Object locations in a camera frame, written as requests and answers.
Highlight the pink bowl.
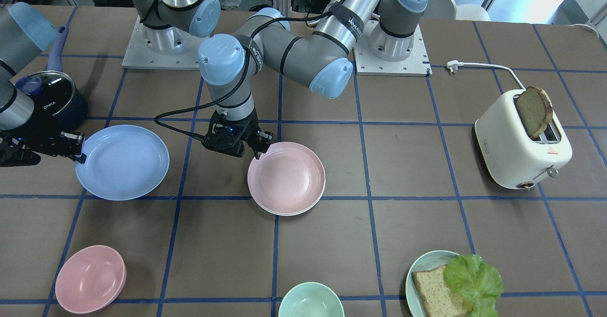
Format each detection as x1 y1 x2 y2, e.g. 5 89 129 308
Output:
55 245 127 314

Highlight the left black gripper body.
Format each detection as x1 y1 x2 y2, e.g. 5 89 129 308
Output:
201 109 275 157

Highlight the white chair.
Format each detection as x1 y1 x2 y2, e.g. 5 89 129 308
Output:
422 0 491 22

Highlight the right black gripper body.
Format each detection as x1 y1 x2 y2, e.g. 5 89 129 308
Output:
0 118 85 167

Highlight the green plate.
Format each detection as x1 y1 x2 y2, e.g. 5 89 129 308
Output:
405 250 461 317

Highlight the dark blue pot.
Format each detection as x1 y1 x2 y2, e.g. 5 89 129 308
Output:
15 26 88 133

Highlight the pink plate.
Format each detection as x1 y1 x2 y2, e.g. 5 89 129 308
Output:
247 142 326 194

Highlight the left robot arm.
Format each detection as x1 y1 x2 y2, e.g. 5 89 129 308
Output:
194 0 429 157

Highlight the white toaster power cord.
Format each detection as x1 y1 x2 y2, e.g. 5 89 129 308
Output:
446 60 528 90

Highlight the bread slice in toaster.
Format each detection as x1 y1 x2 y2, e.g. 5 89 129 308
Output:
515 86 553 140

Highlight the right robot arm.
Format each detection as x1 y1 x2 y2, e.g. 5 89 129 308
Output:
0 2 88 167

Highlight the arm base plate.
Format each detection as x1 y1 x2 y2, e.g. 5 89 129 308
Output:
122 17 203 71
354 20 432 77

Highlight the blue plate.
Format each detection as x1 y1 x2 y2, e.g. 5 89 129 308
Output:
74 125 170 201

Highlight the green bowl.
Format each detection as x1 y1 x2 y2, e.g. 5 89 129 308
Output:
278 282 345 317

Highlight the cream plate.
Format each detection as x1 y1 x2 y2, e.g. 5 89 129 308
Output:
249 184 325 216

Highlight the cream toaster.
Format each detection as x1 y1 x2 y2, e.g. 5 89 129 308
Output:
473 90 572 189

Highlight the bread slice on plate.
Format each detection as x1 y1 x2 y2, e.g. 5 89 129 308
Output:
413 265 473 317

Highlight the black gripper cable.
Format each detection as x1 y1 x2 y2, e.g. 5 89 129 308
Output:
154 47 252 141

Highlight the lettuce leaf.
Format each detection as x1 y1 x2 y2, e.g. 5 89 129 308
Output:
443 254 504 317

